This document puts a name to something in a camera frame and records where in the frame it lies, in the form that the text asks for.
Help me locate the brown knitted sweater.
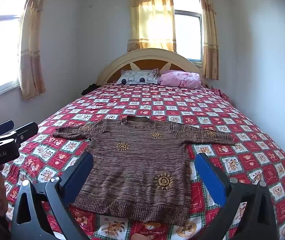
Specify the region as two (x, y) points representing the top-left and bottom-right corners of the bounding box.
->
(54, 116), (234, 226)

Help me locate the person's left hand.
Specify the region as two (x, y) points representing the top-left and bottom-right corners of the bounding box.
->
(0, 172), (8, 217)

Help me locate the yellow curtain side window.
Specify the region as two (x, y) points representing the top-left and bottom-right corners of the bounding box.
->
(19, 0), (46, 100)

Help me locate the red patchwork teddy bedspread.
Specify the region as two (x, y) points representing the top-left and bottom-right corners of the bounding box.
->
(2, 83), (285, 239)

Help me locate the black item beside bed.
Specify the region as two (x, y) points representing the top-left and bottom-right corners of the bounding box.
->
(81, 83), (100, 96)

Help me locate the grey patterned pillow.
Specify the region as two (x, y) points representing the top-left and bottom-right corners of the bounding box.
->
(117, 69), (159, 85)

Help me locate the cream wooden headboard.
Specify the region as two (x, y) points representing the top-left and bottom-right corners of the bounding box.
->
(96, 48), (202, 86)

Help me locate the pink pillow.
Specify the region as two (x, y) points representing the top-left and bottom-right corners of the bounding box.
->
(159, 70), (202, 89)

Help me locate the yellow curtain centre window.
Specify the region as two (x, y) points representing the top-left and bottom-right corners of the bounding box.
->
(127, 0), (177, 52)

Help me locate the yellow curtain right of window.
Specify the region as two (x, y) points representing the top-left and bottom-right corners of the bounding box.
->
(200, 0), (219, 80)

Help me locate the side wall window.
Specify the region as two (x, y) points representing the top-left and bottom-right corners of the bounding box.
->
(0, 0), (27, 94)

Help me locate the back wall window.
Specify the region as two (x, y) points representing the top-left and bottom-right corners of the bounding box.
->
(173, 0), (203, 62)

